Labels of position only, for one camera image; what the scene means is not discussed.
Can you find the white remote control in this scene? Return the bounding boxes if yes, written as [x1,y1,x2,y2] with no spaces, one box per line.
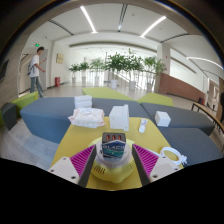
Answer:
[138,118,149,134]

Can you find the pack of wet wipes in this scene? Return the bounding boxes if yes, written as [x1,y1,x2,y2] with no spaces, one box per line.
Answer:
[67,107,106,129]

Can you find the green bench seat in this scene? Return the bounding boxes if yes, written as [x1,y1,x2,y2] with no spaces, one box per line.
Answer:
[0,91,41,128]

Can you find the green sofa module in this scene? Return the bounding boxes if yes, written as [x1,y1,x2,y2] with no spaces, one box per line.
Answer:
[136,92,175,107]
[81,86,135,101]

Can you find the ceiling light strips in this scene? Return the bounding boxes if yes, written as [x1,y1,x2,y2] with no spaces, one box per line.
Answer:
[79,5,224,71]

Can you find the wooden bench with black frame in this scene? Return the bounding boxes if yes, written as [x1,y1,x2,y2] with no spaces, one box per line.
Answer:
[190,101,224,135]

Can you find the small white cube box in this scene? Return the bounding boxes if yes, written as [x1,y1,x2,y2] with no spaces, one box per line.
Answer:
[154,110,172,128]

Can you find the large white box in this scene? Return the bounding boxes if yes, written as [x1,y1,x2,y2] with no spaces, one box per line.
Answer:
[108,104,131,132]

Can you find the grey sofa module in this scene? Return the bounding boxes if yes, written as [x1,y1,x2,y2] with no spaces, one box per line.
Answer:
[139,102,216,136]
[157,126,224,167]
[19,96,152,145]

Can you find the dark grey stool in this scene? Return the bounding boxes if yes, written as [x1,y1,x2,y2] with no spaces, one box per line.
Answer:
[0,102,19,131]

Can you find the row of potted plants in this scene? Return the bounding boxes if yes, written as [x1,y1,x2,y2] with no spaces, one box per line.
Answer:
[68,49,167,93]

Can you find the round yellow-white power strip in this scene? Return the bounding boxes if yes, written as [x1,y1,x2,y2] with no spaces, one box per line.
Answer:
[87,136,138,184]

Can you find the stack of white tissue packs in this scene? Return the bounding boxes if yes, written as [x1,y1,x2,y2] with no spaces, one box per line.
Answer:
[73,94,94,110]

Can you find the black charger with blue label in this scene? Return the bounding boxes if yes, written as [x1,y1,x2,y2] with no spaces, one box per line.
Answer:
[101,132,127,160]

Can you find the dark wall screen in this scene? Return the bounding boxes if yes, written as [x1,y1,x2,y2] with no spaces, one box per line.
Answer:
[0,59,10,83]

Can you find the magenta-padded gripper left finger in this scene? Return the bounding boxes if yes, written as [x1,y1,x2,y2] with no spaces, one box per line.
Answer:
[48,143,98,188]

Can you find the person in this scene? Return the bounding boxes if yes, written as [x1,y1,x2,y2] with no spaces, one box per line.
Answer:
[27,46,48,99]

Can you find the framed wall picture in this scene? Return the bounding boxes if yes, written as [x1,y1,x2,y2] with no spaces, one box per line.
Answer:
[55,53,65,65]

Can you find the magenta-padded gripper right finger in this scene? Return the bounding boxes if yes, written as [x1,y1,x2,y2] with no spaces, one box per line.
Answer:
[131,143,184,187]

